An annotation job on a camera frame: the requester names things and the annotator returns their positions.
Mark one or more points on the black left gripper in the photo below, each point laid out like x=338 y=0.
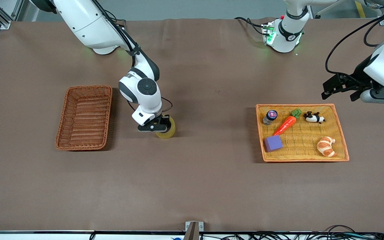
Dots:
x=359 y=74

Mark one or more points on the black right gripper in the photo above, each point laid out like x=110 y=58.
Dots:
x=164 y=121

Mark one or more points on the yellowish clear tape roll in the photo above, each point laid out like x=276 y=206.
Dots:
x=170 y=133

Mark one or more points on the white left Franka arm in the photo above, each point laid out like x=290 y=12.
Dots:
x=288 y=30

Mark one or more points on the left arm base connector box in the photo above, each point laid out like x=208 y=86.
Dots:
x=269 y=33

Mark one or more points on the orange flat wicker basket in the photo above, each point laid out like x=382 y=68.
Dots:
x=312 y=133

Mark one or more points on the brown wicker basket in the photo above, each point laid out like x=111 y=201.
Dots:
x=85 y=116

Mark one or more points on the black white panda toy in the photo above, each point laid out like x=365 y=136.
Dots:
x=313 y=117

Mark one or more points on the toy croissant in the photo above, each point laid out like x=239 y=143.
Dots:
x=326 y=146

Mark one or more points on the brown table cover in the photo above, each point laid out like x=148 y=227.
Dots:
x=192 y=183

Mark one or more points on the orange toy carrot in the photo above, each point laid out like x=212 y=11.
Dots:
x=287 y=124

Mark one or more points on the small bottle blue cap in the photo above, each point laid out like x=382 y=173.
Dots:
x=270 y=117

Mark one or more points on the purple foam cube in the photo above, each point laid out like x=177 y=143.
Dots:
x=273 y=143

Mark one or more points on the grey metal bracket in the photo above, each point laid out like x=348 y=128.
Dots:
x=193 y=230

